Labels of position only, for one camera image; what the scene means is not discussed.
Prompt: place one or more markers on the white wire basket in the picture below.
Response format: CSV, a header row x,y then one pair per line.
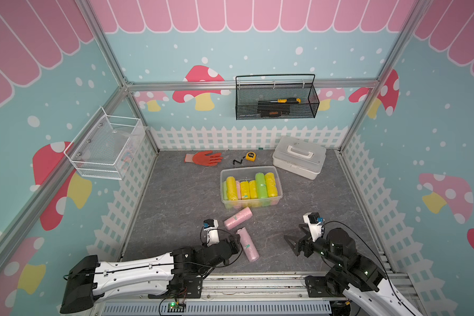
x,y
106,147

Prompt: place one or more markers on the green circuit board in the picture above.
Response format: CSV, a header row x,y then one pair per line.
x,y
176,307

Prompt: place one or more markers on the white lidded tool case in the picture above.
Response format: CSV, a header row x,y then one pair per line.
x,y
297,156

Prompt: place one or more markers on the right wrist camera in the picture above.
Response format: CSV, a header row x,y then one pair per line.
x,y
313,225

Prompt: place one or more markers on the black wire mesh basket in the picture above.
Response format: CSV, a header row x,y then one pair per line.
x,y
253,88

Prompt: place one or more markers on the pink roll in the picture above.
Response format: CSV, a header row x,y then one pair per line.
x,y
247,245
238,218
238,189

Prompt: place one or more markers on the yellow black screwdriver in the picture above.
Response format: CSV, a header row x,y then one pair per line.
x,y
291,100

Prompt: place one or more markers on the green roll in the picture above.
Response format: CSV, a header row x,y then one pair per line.
x,y
261,187
224,189

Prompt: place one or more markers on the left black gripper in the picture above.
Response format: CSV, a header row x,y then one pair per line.
x,y
235,246

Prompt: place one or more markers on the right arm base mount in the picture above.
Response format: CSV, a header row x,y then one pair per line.
x,y
330,285

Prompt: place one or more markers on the red work glove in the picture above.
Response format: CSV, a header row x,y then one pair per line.
x,y
204,158

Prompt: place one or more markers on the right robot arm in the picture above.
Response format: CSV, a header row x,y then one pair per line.
x,y
352,275

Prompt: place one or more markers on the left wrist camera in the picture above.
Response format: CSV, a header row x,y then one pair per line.
x,y
210,229

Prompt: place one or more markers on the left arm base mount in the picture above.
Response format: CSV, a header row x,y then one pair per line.
x,y
184,287

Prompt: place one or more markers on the clear plastic storage box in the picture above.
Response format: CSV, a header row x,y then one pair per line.
x,y
248,174

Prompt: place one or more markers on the yellow tape measure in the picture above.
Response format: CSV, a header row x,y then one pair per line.
x,y
250,156

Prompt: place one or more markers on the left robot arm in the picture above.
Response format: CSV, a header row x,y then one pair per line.
x,y
175,273

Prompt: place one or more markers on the black orange tool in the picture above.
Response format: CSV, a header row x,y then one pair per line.
x,y
271,113

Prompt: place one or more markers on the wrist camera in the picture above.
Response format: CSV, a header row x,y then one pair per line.
x,y
313,225
210,229

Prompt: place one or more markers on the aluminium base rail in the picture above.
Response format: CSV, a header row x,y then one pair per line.
x,y
269,294

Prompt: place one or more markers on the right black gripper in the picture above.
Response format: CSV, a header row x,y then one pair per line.
x,y
300,244

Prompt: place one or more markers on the yellow roll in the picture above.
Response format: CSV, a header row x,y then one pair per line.
x,y
231,189
271,186
245,190
253,193

